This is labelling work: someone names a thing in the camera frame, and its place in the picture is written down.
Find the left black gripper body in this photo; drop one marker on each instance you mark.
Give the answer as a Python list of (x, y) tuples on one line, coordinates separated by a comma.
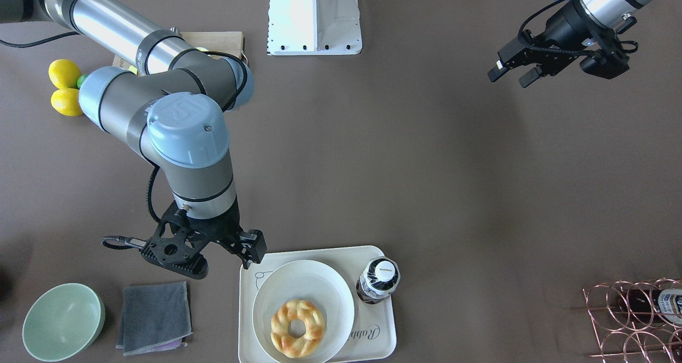
[(565, 28)]

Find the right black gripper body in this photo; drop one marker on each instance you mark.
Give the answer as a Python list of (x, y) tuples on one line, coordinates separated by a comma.
[(223, 234)]

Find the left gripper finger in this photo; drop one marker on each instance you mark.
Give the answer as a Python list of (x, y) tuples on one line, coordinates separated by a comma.
[(496, 72), (531, 76)]

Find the white bowl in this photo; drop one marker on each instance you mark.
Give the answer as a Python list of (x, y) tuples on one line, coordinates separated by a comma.
[(317, 284)]

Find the braided donut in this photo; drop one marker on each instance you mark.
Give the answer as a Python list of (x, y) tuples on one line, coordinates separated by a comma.
[(315, 328)]

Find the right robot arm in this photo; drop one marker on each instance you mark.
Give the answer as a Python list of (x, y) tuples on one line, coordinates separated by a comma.
[(171, 114)]

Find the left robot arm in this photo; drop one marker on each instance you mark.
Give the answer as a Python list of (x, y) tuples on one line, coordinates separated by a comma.
[(606, 13)]

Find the cream rabbit tray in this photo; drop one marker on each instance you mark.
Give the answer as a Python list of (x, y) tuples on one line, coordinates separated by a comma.
[(372, 335)]

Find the grey folded cloth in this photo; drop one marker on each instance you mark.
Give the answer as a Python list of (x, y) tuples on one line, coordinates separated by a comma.
[(154, 318)]

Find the dark drink bottle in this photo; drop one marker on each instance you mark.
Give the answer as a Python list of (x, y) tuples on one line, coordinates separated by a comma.
[(378, 280)]

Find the mint green bowl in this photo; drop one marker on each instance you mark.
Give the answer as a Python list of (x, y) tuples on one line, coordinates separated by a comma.
[(63, 322)]

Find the yellow lemon near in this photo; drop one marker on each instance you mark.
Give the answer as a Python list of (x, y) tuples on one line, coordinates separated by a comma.
[(65, 101)]

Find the yellow lemon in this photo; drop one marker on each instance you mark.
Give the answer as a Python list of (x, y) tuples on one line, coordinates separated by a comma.
[(65, 101), (64, 73)]

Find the green lime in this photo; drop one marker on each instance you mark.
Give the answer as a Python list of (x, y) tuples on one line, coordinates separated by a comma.
[(80, 80)]

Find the yellow lemon far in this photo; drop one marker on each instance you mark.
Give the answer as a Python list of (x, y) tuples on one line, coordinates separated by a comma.
[(64, 73)]

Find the wooden cutting board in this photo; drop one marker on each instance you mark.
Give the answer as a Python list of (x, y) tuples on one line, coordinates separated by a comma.
[(224, 40)]

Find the bottle in copper rack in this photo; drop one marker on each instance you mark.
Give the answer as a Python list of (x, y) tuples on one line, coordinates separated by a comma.
[(655, 306)]

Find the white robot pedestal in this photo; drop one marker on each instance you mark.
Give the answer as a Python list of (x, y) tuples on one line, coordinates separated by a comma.
[(314, 27)]

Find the copper wire bottle rack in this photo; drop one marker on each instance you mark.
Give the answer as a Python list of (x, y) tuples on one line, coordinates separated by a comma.
[(619, 337)]

